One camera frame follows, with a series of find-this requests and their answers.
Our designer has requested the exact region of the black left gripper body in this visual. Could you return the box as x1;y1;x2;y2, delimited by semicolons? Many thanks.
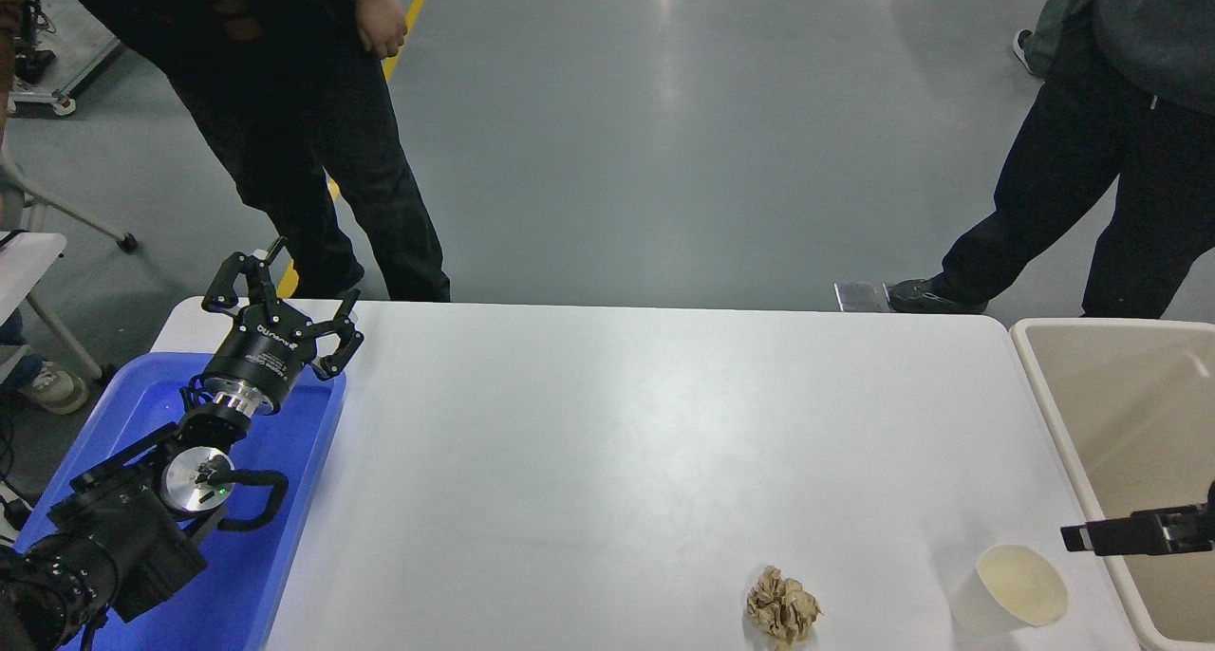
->
204;300;321;407

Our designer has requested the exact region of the white paper cup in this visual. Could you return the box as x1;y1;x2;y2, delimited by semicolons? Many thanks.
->
951;544;1070;636

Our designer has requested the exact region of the crumpled tan paper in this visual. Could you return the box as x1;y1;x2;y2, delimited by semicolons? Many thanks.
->
746;566;824;650

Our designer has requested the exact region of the person's left hand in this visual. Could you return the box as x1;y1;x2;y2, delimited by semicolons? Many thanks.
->
352;0;410;62

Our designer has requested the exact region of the grey stand leg with caster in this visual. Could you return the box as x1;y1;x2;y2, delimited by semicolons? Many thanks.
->
0;110;140;253

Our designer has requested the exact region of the blue plastic tray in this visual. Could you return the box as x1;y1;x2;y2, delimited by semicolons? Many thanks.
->
14;350;349;651

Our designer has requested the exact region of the large pale bin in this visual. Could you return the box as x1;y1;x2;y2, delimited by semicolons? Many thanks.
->
1010;317;1215;651

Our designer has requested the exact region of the person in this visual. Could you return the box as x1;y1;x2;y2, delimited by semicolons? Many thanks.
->
888;0;1215;320
1011;0;1102;79
57;0;453;303
0;307;93;415

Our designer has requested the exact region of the small white side table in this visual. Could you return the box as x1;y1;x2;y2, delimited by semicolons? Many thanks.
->
0;231;105;381

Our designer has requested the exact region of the metal wheeled cart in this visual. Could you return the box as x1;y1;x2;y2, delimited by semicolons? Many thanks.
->
9;6;124;117

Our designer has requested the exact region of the black equipment on cart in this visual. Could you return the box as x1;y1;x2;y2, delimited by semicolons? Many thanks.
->
14;0;56;84

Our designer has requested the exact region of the black floor cable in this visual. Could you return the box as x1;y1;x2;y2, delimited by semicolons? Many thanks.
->
0;414;39;538

